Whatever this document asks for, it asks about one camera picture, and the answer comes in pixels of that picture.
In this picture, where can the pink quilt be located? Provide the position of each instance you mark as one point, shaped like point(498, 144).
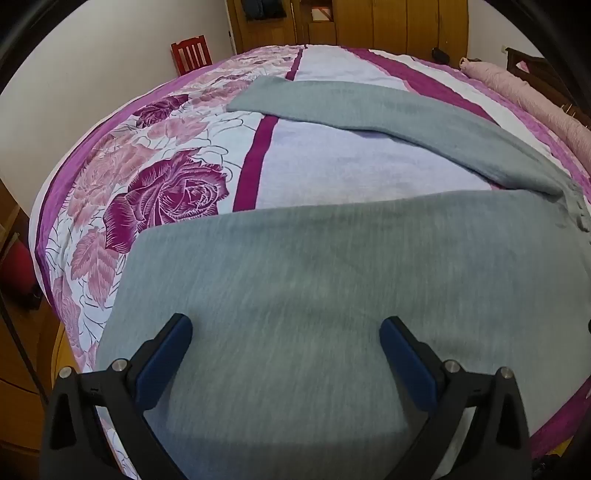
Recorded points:
point(521, 92)

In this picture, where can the dark wooden headboard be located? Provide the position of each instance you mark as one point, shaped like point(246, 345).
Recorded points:
point(545, 78)

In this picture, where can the small black object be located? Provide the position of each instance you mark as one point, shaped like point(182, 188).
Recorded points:
point(440, 55)

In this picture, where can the wooden cabinet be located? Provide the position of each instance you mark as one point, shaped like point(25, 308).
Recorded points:
point(16, 401)

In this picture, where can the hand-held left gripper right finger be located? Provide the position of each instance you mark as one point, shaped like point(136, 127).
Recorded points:
point(411, 369)

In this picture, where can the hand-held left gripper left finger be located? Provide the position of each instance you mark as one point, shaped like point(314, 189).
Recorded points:
point(161, 364)

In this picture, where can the red wooden chair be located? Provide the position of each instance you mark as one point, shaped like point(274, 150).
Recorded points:
point(190, 54)

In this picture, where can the purple floral blanket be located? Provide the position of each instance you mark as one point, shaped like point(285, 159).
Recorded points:
point(184, 184)

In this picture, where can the red object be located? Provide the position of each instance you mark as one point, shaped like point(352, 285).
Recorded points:
point(14, 270)

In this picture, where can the dark hanging clothes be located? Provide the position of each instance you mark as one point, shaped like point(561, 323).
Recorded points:
point(261, 8)

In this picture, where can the wooden wardrobe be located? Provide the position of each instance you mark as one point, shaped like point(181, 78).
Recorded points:
point(369, 23)

